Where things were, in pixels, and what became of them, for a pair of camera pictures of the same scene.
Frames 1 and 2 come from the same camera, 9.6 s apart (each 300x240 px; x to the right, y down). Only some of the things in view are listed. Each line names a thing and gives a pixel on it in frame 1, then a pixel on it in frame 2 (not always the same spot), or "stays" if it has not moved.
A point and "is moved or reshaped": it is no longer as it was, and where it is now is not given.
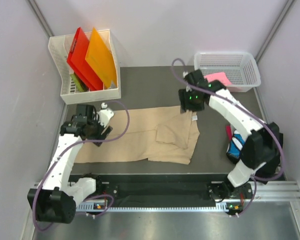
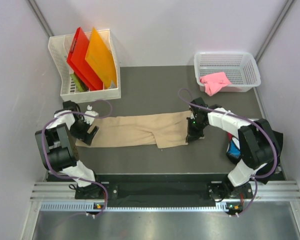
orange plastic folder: (100, 59) stays
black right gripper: (185, 106) to (192, 135)
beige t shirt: (165, 133) is moved or reshaped
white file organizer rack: (85, 63) stays
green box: (80, 87) stays
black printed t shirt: (234, 148) stays
